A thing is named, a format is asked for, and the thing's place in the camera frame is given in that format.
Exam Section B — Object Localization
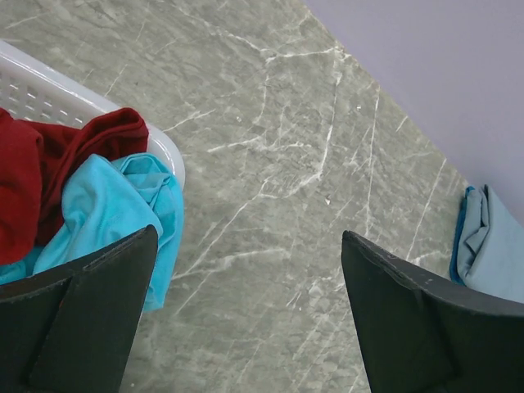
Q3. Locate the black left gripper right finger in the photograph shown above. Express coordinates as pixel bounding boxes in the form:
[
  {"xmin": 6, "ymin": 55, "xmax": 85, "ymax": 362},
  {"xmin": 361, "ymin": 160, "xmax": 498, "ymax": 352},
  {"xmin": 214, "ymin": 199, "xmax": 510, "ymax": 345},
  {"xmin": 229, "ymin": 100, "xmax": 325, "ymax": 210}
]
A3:
[{"xmin": 341, "ymin": 231, "xmax": 523, "ymax": 392}]

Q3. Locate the folded light blue t shirt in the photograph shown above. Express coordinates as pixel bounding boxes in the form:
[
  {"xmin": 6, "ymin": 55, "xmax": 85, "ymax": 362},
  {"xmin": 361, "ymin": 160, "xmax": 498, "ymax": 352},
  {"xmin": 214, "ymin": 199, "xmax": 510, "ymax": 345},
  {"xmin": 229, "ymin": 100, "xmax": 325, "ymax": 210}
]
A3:
[{"xmin": 458, "ymin": 185, "xmax": 523, "ymax": 303}]

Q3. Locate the white plastic laundry basket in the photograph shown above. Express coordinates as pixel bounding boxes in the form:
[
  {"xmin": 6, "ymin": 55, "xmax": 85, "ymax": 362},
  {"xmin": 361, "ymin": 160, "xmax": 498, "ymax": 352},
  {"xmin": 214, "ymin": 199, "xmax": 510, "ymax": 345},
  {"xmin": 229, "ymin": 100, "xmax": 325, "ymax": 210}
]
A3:
[{"xmin": 1, "ymin": 47, "xmax": 185, "ymax": 185}]

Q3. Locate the folded teal t shirt underneath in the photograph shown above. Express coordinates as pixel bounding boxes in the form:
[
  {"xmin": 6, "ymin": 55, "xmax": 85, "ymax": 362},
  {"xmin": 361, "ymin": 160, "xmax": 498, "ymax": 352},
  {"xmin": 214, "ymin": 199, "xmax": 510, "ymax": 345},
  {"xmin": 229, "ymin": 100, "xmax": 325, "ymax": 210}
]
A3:
[{"xmin": 449, "ymin": 186, "xmax": 475, "ymax": 286}]

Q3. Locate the dark red t shirt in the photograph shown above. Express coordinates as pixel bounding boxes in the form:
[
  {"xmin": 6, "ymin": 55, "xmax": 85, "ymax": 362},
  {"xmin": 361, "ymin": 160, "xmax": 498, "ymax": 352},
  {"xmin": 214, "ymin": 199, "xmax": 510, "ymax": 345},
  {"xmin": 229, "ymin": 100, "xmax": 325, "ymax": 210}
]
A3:
[{"xmin": 1, "ymin": 108, "xmax": 149, "ymax": 265}]

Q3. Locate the turquoise t shirt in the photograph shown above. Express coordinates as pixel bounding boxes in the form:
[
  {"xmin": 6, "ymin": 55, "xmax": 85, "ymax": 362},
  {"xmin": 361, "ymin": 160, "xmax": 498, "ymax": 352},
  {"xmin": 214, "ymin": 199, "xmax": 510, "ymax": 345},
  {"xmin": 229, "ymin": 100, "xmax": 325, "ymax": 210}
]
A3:
[{"xmin": 1, "ymin": 153, "xmax": 184, "ymax": 311}]

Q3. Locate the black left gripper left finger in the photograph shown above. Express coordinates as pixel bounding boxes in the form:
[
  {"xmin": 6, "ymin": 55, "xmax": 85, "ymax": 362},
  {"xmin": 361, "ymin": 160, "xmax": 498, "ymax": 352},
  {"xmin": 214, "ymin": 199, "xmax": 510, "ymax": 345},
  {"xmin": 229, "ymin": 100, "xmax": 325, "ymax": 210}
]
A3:
[{"xmin": 1, "ymin": 225, "xmax": 157, "ymax": 392}]

